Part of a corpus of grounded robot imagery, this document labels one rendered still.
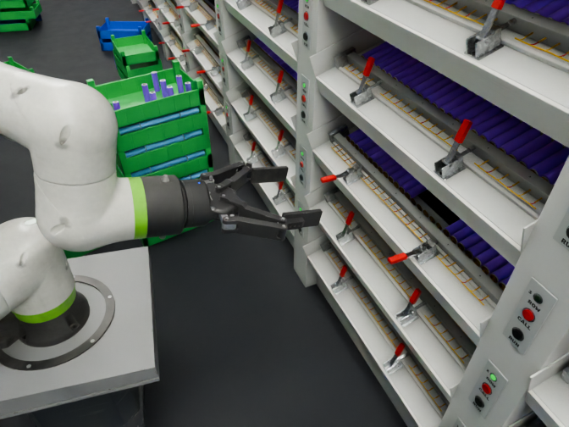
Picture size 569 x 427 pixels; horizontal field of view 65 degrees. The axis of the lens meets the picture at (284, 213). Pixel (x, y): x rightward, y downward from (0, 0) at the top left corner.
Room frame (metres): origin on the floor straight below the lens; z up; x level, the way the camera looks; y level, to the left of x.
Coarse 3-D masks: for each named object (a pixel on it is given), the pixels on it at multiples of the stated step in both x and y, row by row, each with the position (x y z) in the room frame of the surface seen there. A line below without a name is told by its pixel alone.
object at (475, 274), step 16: (368, 176) 0.82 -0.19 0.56; (384, 176) 0.79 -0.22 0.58; (400, 192) 0.73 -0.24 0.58; (400, 208) 0.70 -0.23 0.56; (416, 208) 0.68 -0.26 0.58; (432, 224) 0.64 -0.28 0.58; (448, 240) 0.59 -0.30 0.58; (464, 256) 0.55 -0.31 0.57; (464, 272) 0.54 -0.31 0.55; (480, 272) 0.52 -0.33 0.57; (480, 288) 0.50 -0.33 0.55; (496, 288) 0.48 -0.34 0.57; (496, 304) 0.46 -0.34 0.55
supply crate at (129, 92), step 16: (176, 64) 1.47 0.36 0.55; (128, 80) 1.39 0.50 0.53; (144, 80) 1.42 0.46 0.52; (176, 80) 1.46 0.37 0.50; (192, 80) 1.38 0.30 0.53; (112, 96) 1.36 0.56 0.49; (128, 96) 1.37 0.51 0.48; (160, 96) 1.37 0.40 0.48; (176, 96) 1.27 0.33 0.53; (192, 96) 1.30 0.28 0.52; (128, 112) 1.19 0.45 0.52; (144, 112) 1.21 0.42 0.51; (160, 112) 1.24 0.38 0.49
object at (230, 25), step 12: (216, 12) 1.69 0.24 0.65; (228, 12) 1.62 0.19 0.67; (228, 24) 1.62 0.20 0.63; (240, 24) 1.64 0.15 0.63; (228, 36) 1.62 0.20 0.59; (228, 60) 1.62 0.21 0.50; (228, 72) 1.62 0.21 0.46; (228, 84) 1.62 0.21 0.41; (240, 120) 1.63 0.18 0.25; (228, 132) 1.68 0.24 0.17; (228, 144) 1.70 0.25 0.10
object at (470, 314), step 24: (336, 120) 1.00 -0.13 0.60; (312, 144) 0.97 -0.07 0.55; (336, 168) 0.88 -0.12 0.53; (360, 192) 0.79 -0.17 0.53; (384, 216) 0.71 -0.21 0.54; (432, 216) 0.68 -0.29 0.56; (384, 240) 0.68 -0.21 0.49; (408, 240) 0.63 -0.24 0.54; (408, 264) 0.60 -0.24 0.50; (432, 264) 0.57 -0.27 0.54; (432, 288) 0.53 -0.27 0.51; (456, 288) 0.51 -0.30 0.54; (456, 312) 0.47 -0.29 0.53; (480, 312) 0.46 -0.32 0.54; (480, 336) 0.42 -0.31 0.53
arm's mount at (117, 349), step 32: (96, 256) 0.80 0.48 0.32; (128, 256) 0.80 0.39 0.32; (96, 288) 0.69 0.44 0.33; (128, 288) 0.69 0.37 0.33; (96, 320) 0.60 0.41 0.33; (128, 320) 0.60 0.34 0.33; (0, 352) 0.51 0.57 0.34; (32, 352) 0.51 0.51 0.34; (64, 352) 0.52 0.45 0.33; (96, 352) 0.52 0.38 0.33; (128, 352) 0.52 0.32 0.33; (0, 384) 0.45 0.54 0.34; (32, 384) 0.45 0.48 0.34; (64, 384) 0.45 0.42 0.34; (96, 384) 0.45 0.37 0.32; (128, 384) 0.47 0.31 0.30; (0, 416) 0.41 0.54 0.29
